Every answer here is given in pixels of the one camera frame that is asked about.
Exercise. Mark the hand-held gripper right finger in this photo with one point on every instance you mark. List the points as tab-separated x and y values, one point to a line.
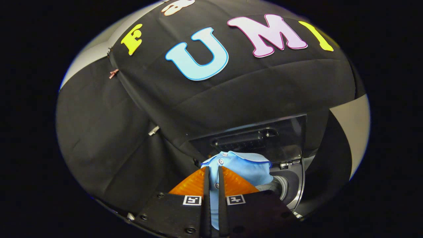
222	205

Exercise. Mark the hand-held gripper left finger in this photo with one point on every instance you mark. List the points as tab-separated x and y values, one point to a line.
206	205

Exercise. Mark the light blue polo shirt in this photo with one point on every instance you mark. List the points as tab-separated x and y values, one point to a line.
244	168

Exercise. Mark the silver clip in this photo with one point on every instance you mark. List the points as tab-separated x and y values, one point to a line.
153	130

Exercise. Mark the black backdrop cloth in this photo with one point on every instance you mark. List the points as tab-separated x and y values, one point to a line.
132	132

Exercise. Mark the pink clip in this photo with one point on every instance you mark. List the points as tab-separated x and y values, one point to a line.
113	73

